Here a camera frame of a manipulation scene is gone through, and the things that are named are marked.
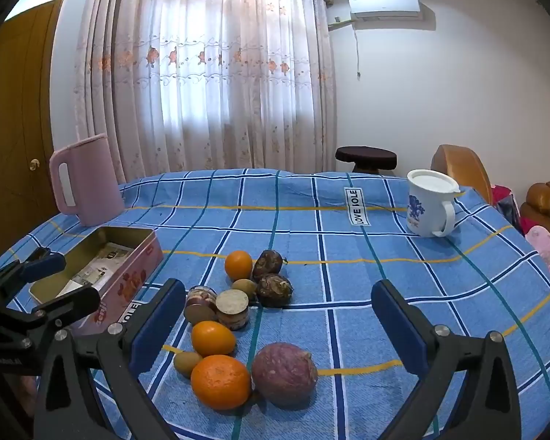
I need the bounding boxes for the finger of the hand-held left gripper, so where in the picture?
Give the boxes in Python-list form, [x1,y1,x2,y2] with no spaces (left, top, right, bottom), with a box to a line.
[0,246,68,295]
[8,283,102,345]

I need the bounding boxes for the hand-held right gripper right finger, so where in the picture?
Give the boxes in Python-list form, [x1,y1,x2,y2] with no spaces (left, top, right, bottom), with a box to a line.
[370,279,523,440]

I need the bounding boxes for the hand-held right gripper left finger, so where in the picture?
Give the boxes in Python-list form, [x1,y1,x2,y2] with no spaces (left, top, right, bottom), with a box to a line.
[33,278,186,440]

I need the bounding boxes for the brown kiwi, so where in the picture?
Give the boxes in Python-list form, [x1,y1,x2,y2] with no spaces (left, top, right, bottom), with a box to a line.
[230,279,258,301]
[173,351,204,379]

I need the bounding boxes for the pink tin box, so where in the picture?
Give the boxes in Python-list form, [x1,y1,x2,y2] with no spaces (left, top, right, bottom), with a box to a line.
[29,226,164,337]

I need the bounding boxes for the medium orange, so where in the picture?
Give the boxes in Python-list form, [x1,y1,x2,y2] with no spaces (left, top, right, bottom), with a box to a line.
[191,320,237,357]

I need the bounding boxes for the large orange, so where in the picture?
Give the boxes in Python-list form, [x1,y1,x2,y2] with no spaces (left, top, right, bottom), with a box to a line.
[191,354,252,411]

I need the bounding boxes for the purple round fruit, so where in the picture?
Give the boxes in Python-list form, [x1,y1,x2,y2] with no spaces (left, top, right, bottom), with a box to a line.
[251,342,319,407]

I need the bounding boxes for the brown round fruit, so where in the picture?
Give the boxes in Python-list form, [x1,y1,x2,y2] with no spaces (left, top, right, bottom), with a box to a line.
[255,274,294,308]
[252,249,284,280]

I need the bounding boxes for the papers in tin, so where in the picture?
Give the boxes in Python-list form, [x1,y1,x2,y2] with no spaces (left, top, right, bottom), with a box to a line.
[57,241,135,298]

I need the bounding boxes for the blue plaid cloth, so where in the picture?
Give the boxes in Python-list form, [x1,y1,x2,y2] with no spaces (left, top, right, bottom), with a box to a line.
[0,168,550,440]

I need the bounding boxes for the pink kettle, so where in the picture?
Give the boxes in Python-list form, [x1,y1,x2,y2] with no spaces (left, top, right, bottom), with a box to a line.
[49,133,125,227]

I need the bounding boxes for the small orange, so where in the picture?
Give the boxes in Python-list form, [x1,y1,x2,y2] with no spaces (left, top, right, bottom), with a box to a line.
[224,250,254,282]

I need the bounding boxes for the white mug with blue print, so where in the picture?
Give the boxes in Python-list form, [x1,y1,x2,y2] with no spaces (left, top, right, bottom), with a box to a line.
[406,169,462,238]

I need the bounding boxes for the wooden door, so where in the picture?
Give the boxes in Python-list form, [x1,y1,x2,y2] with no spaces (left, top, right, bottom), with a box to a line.
[0,0,58,276]

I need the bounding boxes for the brown sofa with cushions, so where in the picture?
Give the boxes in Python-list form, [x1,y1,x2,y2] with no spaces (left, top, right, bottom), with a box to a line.
[491,184,550,280]

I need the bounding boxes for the dark round stool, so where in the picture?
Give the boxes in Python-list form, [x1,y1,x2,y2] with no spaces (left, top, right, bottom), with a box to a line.
[335,146,397,175]

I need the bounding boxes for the floral sheer curtain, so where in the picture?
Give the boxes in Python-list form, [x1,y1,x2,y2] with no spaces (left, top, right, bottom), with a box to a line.
[71,0,337,184]

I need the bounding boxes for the white air conditioner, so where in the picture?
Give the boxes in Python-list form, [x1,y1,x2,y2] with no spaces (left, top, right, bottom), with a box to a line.
[348,0,423,21]

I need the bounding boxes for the air conditioner cable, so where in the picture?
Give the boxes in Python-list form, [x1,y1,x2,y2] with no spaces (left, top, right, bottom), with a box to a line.
[354,21,363,78]

